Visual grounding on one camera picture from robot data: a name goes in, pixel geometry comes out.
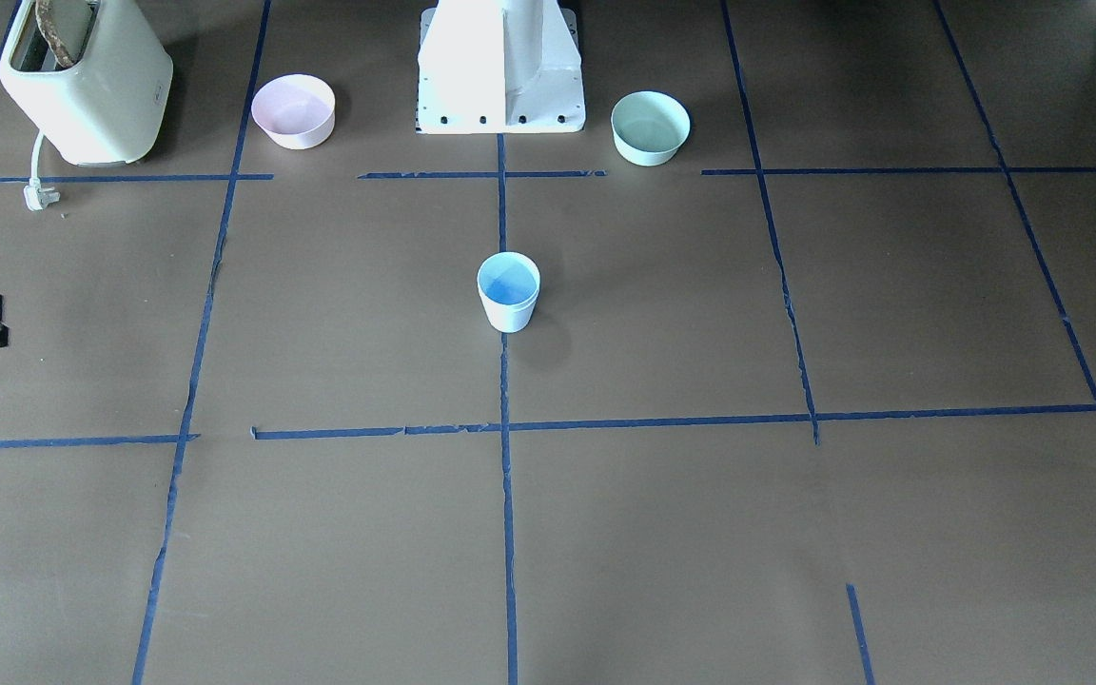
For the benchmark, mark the pale blue cup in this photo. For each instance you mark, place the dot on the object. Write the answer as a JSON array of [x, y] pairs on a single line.
[[506, 312]]

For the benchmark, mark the light blue cup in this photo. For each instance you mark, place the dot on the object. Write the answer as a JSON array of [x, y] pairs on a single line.
[[508, 278]]

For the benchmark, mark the cream white toaster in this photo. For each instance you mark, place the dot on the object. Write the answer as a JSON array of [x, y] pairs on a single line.
[[107, 110]]

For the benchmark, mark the toast slice in toaster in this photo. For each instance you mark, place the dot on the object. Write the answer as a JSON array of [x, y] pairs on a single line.
[[64, 26]]

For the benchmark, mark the pink bowl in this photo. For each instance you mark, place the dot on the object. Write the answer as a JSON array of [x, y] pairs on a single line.
[[297, 111]]

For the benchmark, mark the mint green bowl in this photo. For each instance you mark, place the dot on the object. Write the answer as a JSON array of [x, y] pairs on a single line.
[[649, 127]]

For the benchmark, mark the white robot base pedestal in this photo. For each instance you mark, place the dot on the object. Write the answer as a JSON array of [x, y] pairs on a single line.
[[499, 67]]

